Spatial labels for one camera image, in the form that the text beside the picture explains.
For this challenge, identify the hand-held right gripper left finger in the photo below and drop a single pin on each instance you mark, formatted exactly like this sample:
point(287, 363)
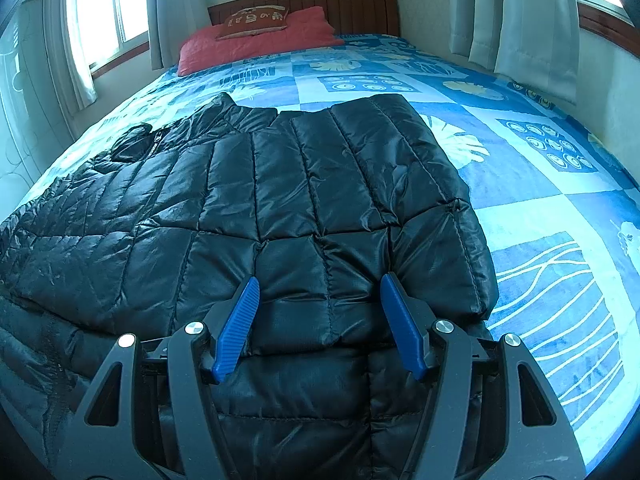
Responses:
point(239, 325)

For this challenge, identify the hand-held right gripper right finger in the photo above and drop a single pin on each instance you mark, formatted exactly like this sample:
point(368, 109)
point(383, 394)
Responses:
point(400, 320)

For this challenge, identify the black puffer jacket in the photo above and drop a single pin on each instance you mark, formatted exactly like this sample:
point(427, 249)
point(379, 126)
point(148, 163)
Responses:
point(300, 185)

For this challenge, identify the blue patterned bed blanket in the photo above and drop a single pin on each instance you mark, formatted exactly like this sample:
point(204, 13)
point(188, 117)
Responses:
point(525, 200)

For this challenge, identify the red pillow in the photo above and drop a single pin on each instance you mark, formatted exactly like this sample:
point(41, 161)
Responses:
point(260, 52)

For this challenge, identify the small dark red cushion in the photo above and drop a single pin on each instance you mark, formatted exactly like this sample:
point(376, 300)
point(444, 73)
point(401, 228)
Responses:
point(255, 22)

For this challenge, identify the frosted glass door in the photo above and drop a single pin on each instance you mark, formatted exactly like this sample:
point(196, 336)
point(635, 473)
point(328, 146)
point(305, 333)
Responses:
point(30, 100)

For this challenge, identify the sheer white curtain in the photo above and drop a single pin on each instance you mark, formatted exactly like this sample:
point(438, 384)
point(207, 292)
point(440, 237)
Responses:
point(75, 60)

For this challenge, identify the wooden headboard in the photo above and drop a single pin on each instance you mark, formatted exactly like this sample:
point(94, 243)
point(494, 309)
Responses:
point(360, 10)

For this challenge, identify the grey curtain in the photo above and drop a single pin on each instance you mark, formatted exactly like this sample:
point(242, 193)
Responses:
point(159, 15)

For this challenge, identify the wide white curtain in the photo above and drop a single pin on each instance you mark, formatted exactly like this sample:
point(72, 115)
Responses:
point(530, 20)

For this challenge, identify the window with white frame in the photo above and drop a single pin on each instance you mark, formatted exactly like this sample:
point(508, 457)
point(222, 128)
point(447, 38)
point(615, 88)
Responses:
point(115, 5)

